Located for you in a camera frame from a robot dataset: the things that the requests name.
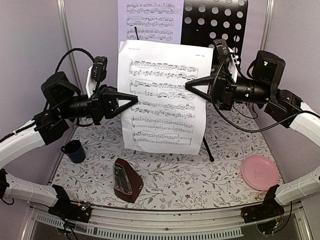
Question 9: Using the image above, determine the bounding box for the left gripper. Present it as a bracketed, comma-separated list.
[59, 83, 139, 124]

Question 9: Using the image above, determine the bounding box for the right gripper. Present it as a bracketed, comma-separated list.
[185, 67, 272, 110]

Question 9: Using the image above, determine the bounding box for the white sheet music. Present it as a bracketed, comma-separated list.
[117, 40, 213, 155]

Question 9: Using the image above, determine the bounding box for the black music stand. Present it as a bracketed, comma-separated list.
[133, 0, 249, 163]

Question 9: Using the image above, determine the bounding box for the purple sheet music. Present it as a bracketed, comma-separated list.
[117, 0, 184, 44]

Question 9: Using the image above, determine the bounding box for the brown metronome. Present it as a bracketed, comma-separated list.
[113, 158, 144, 203]

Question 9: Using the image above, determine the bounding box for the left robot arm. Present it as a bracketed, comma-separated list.
[0, 71, 138, 217]

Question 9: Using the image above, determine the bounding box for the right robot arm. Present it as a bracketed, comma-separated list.
[185, 49, 320, 146]

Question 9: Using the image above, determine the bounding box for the dark blue mug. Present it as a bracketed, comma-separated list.
[60, 139, 86, 164]

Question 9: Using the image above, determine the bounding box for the floral table mat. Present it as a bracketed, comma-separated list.
[52, 104, 272, 210]

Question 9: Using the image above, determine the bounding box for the pink plate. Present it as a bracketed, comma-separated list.
[240, 155, 280, 191]

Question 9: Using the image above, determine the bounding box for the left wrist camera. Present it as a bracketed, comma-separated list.
[85, 56, 108, 98]

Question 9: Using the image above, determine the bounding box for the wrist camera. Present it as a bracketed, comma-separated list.
[85, 56, 108, 98]
[213, 38, 242, 81]

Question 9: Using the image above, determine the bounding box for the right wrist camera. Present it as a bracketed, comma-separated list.
[213, 38, 242, 81]

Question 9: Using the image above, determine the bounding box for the right aluminium frame post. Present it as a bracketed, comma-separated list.
[260, 0, 275, 50]

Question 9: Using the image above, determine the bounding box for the aluminium frame post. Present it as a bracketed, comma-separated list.
[260, 0, 275, 50]
[56, 0, 83, 92]

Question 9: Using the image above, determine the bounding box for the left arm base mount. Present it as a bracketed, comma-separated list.
[48, 198, 92, 223]

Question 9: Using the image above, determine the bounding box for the left aluminium frame post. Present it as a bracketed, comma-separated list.
[56, 0, 83, 92]

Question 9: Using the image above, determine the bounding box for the front aluminium rail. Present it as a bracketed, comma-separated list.
[21, 201, 315, 240]

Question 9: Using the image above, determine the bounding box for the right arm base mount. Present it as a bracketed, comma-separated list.
[240, 200, 285, 236]

